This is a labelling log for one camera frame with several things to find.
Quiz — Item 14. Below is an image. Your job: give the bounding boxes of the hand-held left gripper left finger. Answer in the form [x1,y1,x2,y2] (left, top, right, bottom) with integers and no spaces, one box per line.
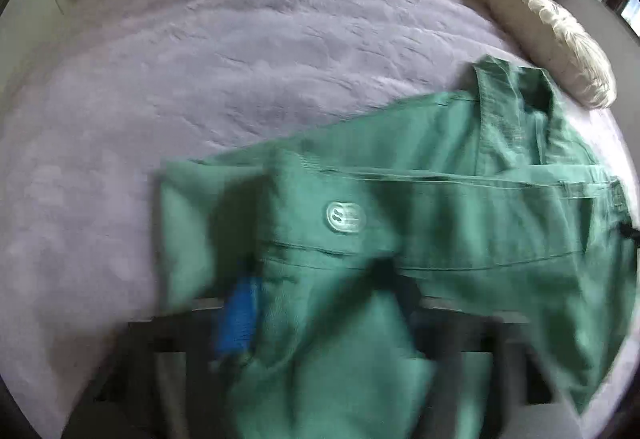
[97,264,266,439]

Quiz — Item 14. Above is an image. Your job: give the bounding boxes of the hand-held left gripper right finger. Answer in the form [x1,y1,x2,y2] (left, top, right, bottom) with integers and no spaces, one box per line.
[370,259,556,407]

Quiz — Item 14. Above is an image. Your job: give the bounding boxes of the green button-up shirt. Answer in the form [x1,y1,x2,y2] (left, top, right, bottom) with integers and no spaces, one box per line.
[157,55,640,439]

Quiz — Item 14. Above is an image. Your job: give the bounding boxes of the white round pillow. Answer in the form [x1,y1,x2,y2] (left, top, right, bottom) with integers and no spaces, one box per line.
[486,0,617,110]

